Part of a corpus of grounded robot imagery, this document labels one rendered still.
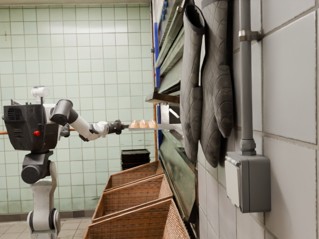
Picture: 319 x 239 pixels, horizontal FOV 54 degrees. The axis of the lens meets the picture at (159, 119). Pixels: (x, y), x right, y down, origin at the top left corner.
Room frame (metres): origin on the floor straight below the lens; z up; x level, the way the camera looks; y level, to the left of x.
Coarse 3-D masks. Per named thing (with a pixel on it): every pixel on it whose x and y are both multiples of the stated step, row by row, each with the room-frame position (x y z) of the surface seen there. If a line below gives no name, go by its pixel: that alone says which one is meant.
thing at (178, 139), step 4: (168, 132) 2.23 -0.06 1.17; (172, 132) 2.11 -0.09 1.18; (176, 132) 2.10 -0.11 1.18; (172, 136) 1.94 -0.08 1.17; (176, 136) 1.87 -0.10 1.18; (180, 136) 1.86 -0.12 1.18; (172, 140) 1.95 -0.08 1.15; (176, 140) 1.73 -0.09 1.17; (180, 140) 1.65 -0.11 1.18; (176, 144) 1.74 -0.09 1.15; (180, 144) 1.55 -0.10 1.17; (180, 148) 1.56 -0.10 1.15; (184, 148) 1.42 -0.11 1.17; (184, 152) 1.42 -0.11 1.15
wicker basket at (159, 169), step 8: (136, 168) 2.89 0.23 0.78; (144, 168) 2.90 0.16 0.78; (152, 168) 2.90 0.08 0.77; (160, 168) 2.63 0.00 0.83; (112, 176) 2.88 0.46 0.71; (120, 176) 2.88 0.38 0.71; (128, 176) 2.89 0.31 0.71; (136, 176) 2.89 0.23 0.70; (144, 176) 2.90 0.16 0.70; (152, 176) 2.36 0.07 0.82; (112, 184) 2.88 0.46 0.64; (120, 184) 2.89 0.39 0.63; (104, 192) 2.34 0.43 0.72
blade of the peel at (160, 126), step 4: (148, 124) 2.92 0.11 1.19; (160, 124) 2.91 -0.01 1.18; (164, 124) 2.89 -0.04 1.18; (168, 124) 2.86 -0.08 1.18; (128, 128) 2.37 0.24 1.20; (132, 128) 2.37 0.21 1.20; (136, 128) 2.37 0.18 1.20; (140, 128) 2.38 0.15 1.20; (144, 128) 2.38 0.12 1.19; (148, 128) 2.38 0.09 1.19; (152, 128) 2.38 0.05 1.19; (156, 128) 2.39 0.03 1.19; (160, 128) 2.48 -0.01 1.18; (164, 128) 2.46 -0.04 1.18; (168, 128) 2.44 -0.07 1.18; (172, 128) 2.42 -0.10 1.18
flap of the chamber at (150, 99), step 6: (150, 96) 1.39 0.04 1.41; (156, 96) 1.16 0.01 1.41; (162, 96) 1.16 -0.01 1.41; (168, 96) 1.16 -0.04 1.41; (174, 96) 1.16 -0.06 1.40; (150, 102) 2.80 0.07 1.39; (156, 102) 2.09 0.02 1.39; (162, 102) 1.65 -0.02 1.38; (168, 102) 1.37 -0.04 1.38; (174, 102) 1.17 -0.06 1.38
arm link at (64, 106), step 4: (60, 104) 1.97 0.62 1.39; (64, 104) 1.97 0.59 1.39; (68, 104) 1.99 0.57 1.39; (56, 108) 1.96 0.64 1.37; (60, 108) 1.94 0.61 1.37; (64, 108) 1.95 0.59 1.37; (68, 108) 1.97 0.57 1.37; (72, 108) 2.02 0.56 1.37; (64, 112) 1.93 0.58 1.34; (68, 112) 1.96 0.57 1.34; (72, 112) 2.00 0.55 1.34; (76, 112) 2.04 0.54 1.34; (68, 116) 1.96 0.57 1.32; (72, 116) 2.00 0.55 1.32; (76, 116) 2.02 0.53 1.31; (68, 120) 2.00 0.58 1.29; (72, 120) 2.01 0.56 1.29
